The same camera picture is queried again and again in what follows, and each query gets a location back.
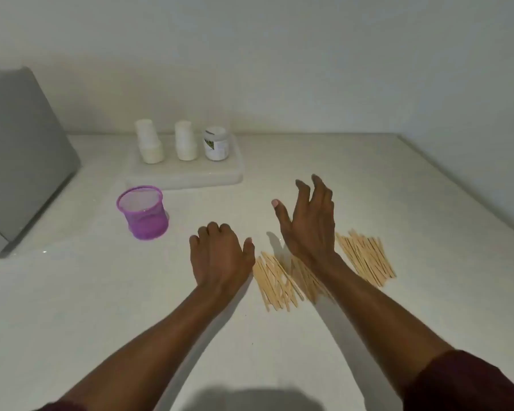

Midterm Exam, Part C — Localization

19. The stack of white paper cups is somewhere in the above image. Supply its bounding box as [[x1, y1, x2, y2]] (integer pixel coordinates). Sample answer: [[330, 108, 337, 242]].
[[174, 120, 198, 162], [134, 118, 165, 165]]

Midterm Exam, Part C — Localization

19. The purple mesh cup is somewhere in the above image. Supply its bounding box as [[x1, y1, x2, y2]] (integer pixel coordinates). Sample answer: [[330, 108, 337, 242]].
[[116, 185, 170, 241]]

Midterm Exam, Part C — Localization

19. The maroon right sleeve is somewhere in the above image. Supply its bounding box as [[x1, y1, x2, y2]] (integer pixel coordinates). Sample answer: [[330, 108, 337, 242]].
[[400, 349, 514, 411]]

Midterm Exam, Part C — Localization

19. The white jar with green label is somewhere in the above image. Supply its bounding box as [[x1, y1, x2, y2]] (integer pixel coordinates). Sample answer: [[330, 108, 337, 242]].
[[203, 126, 231, 162]]

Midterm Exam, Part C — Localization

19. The person's right hand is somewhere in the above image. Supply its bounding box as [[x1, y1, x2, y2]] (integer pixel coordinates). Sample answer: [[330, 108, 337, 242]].
[[271, 174, 348, 275]]

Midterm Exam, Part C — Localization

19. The silver microwave oven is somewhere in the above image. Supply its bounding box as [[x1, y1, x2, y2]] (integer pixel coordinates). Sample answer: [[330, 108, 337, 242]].
[[0, 66, 81, 257]]

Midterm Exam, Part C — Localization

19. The maroon sleeve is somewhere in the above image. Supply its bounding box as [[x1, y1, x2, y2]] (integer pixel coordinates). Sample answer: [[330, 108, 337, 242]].
[[400, 349, 514, 411], [34, 400, 89, 411]]

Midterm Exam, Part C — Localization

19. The pile of wooden stir sticks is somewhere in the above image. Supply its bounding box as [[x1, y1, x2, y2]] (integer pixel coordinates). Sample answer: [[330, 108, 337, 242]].
[[335, 228, 397, 288], [251, 251, 336, 313]]

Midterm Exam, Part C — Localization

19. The person's left hand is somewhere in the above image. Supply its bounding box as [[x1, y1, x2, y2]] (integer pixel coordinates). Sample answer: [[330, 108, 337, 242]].
[[188, 221, 256, 296]]

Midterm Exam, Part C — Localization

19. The person's left forearm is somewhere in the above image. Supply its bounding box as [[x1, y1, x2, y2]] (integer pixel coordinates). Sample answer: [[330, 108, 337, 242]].
[[59, 283, 242, 411]]

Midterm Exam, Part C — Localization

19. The white plastic tray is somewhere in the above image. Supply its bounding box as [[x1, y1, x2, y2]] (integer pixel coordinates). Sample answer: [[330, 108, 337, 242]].
[[125, 134, 245, 190]]

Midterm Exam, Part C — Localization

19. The person's right forearm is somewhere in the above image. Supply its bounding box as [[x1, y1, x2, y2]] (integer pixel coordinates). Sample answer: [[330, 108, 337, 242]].
[[307, 256, 455, 397]]

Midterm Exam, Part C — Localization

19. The maroon left sleeve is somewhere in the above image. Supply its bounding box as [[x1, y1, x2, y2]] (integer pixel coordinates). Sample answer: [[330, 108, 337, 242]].
[[34, 400, 89, 411]]

